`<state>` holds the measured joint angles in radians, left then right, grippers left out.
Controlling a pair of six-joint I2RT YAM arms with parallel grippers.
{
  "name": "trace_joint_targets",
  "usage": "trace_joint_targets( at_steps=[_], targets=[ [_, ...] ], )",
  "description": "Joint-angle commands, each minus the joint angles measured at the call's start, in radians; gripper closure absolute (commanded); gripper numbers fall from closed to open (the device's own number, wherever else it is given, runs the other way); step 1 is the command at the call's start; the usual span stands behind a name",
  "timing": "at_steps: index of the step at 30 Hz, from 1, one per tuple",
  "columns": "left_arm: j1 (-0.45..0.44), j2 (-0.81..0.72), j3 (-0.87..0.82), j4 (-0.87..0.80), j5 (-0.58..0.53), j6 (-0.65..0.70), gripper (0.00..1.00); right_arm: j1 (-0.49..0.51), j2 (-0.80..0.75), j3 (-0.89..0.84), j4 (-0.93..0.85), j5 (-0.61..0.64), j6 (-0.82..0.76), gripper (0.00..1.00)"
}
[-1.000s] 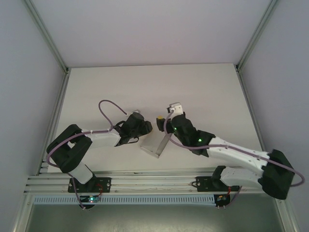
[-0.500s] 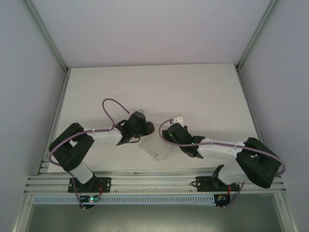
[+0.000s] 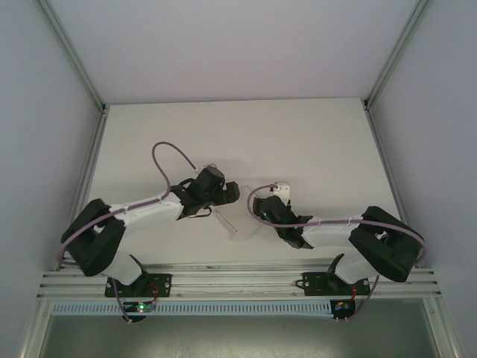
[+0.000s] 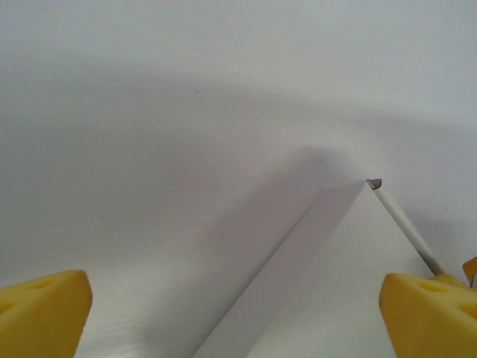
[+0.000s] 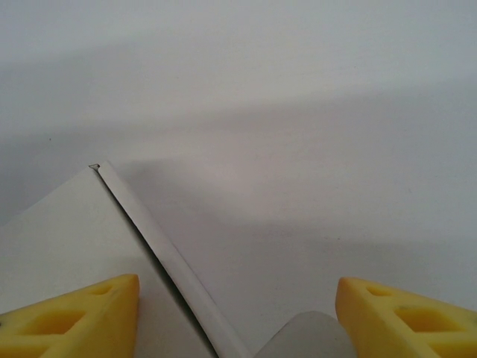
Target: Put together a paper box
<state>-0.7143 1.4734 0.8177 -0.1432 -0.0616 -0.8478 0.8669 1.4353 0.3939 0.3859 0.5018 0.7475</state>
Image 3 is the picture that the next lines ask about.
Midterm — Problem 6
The left circuit board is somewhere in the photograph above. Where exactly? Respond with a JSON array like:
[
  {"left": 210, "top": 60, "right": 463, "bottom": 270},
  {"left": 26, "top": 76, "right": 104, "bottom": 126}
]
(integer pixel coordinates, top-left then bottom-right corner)
[{"left": 124, "top": 301, "right": 157, "bottom": 314}]

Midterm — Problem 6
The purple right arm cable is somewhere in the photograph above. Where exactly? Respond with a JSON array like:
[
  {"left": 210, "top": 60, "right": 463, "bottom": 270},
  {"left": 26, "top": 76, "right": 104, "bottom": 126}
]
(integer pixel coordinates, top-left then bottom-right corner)
[{"left": 247, "top": 183, "right": 428, "bottom": 324}]

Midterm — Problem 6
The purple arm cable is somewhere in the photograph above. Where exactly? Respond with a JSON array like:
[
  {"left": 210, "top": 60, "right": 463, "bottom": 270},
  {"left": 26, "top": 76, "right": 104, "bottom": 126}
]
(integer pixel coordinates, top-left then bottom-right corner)
[
  {"left": 55, "top": 141, "right": 198, "bottom": 324},
  {"left": 247, "top": 183, "right": 428, "bottom": 324}
]

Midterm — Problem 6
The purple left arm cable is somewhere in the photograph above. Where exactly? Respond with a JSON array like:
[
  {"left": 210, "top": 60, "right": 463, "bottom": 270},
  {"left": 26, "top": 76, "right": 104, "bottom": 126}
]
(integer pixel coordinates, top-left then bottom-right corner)
[{"left": 55, "top": 141, "right": 198, "bottom": 324}]

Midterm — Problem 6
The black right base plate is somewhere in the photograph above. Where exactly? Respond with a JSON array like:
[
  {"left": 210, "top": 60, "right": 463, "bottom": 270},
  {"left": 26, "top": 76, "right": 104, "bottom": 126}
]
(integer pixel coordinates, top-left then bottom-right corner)
[{"left": 302, "top": 271, "right": 372, "bottom": 298}]

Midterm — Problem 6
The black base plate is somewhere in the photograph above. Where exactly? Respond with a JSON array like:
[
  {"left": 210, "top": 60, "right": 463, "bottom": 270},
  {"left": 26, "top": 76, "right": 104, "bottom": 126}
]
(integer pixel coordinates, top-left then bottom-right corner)
[
  {"left": 105, "top": 272, "right": 173, "bottom": 299},
  {"left": 302, "top": 271, "right": 372, "bottom": 298}
]

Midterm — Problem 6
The aluminium rail beam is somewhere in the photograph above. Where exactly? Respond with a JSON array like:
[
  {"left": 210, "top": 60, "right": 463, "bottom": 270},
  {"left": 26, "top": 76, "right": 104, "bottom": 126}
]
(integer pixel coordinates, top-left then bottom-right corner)
[{"left": 36, "top": 263, "right": 443, "bottom": 301}]

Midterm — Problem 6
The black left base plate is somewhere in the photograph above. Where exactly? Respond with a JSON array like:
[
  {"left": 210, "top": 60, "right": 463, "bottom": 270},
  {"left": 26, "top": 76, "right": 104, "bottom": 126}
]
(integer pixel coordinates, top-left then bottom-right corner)
[{"left": 105, "top": 272, "right": 173, "bottom": 299}]

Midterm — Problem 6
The white slotted cable duct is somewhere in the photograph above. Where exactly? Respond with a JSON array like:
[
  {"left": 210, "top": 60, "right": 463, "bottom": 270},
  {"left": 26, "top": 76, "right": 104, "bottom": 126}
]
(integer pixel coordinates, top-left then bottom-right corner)
[{"left": 51, "top": 300, "right": 332, "bottom": 316}]

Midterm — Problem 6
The aluminium left side rail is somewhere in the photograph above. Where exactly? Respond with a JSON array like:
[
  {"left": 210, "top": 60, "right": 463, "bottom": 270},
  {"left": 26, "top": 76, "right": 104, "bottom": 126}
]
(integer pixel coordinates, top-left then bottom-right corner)
[{"left": 55, "top": 106, "right": 110, "bottom": 269}]

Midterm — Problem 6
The aluminium rail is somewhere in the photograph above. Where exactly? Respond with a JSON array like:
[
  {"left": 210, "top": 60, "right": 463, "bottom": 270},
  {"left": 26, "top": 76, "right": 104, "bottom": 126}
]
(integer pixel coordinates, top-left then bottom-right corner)
[
  {"left": 364, "top": 106, "right": 410, "bottom": 227},
  {"left": 55, "top": 106, "right": 110, "bottom": 269}
]

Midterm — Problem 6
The aluminium right side rail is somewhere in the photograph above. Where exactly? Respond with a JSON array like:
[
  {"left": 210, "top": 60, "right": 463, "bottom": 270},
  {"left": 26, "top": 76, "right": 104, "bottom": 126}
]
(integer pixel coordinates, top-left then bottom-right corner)
[{"left": 364, "top": 106, "right": 410, "bottom": 227}]

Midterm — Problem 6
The aluminium left frame post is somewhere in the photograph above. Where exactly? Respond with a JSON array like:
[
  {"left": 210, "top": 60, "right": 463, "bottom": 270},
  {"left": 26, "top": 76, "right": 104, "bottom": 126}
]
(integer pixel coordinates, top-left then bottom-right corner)
[{"left": 37, "top": 0, "right": 109, "bottom": 113}]

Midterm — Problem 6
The aluminium frame post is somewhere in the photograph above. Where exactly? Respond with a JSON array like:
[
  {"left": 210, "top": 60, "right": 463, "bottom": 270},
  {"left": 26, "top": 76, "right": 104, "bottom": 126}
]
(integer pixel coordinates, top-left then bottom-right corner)
[
  {"left": 37, "top": 0, "right": 109, "bottom": 113},
  {"left": 363, "top": 0, "right": 433, "bottom": 111}
]

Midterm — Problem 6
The aluminium right frame post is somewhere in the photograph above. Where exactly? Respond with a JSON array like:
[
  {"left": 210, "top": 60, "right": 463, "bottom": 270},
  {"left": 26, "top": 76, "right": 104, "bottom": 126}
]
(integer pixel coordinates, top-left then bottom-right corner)
[{"left": 363, "top": 0, "right": 433, "bottom": 111}]

